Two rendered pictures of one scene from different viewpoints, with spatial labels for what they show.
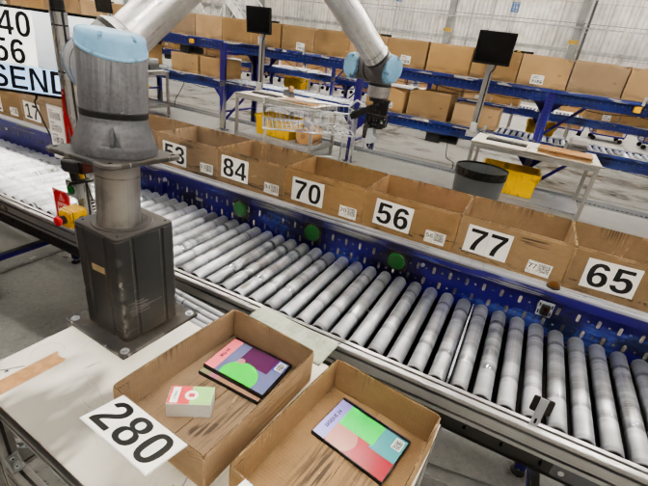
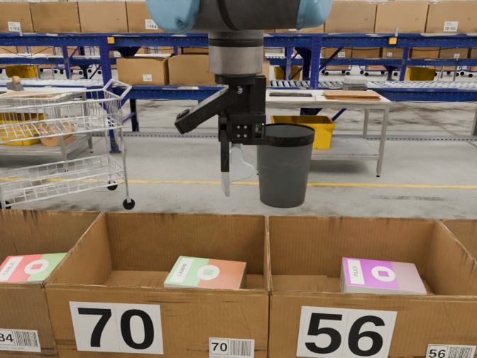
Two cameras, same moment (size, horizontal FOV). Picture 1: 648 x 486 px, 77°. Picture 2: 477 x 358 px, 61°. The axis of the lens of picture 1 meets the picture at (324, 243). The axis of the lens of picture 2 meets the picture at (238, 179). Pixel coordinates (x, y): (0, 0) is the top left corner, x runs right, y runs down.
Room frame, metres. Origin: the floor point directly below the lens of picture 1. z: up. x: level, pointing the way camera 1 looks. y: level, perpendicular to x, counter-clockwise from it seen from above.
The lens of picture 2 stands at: (1.12, 0.11, 1.47)
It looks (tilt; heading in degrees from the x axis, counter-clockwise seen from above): 21 degrees down; 339
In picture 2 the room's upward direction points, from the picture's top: straight up
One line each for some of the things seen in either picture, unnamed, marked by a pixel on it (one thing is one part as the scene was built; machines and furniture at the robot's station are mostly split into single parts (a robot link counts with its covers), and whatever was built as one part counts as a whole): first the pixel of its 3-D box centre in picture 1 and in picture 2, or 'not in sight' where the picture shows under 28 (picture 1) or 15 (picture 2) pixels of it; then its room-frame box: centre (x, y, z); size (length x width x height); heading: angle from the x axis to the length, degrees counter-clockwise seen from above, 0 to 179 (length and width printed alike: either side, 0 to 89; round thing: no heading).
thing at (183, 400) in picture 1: (191, 402); not in sight; (0.69, 0.26, 0.78); 0.10 x 0.06 x 0.05; 97
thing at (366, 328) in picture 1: (380, 310); not in sight; (1.25, -0.23, 0.72); 0.52 x 0.05 x 0.05; 156
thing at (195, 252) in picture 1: (211, 245); not in sight; (1.56, 0.48, 0.72); 0.52 x 0.05 x 0.05; 156
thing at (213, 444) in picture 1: (222, 382); not in sight; (0.74, 0.20, 0.80); 0.38 x 0.28 x 0.10; 151
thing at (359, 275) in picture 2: not in sight; (380, 287); (1.71, -0.46, 0.92); 0.16 x 0.11 x 0.07; 59
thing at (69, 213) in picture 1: (78, 219); not in sight; (1.41, 0.95, 0.84); 0.15 x 0.09 x 0.07; 66
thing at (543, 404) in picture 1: (537, 414); not in sight; (0.79, -0.60, 0.78); 0.05 x 0.01 x 0.11; 66
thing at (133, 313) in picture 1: (129, 271); not in sight; (0.99, 0.54, 0.91); 0.26 x 0.26 x 0.33; 62
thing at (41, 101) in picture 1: (63, 112); not in sight; (2.63, 1.76, 0.96); 0.39 x 0.29 x 0.17; 66
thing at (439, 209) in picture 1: (417, 210); (362, 284); (1.68, -0.38, 0.96); 0.39 x 0.29 x 0.17; 66
